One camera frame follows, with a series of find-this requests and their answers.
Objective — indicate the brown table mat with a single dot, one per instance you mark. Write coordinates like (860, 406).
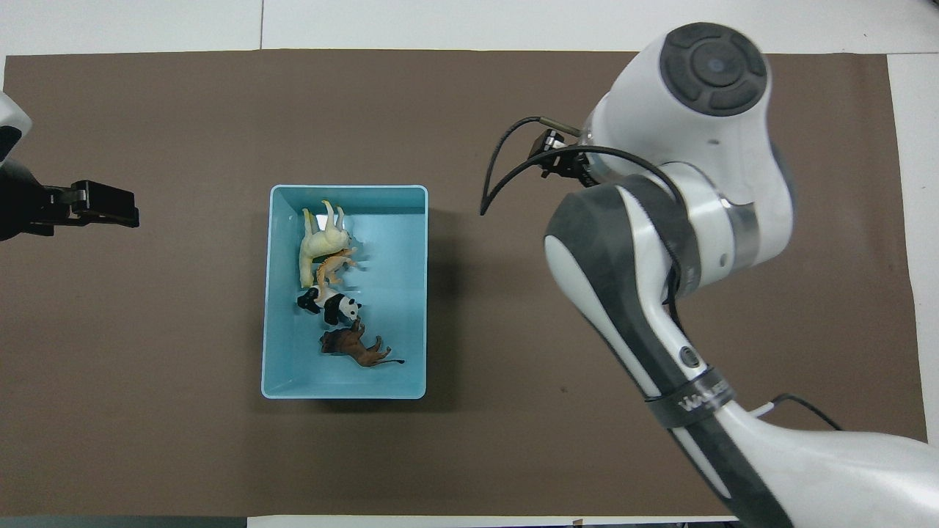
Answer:
(183, 440)

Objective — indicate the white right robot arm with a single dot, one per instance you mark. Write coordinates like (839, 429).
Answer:
(660, 257)

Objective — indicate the cream llama toy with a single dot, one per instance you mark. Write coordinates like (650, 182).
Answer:
(319, 242)

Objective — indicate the black and white panda toy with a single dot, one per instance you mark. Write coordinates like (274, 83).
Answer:
(337, 306)

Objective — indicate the brown lion toy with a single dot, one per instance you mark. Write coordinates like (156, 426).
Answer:
(356, 346)

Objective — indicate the light blue plastic storage box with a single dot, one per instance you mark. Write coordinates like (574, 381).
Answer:
(396, 293)

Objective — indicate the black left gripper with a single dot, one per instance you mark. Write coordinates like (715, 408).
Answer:
(22, 205)

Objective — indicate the orange striped tiger toy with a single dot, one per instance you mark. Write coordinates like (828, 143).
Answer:
(334, 264)

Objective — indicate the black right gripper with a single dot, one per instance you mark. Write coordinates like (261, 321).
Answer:
(565, 158)

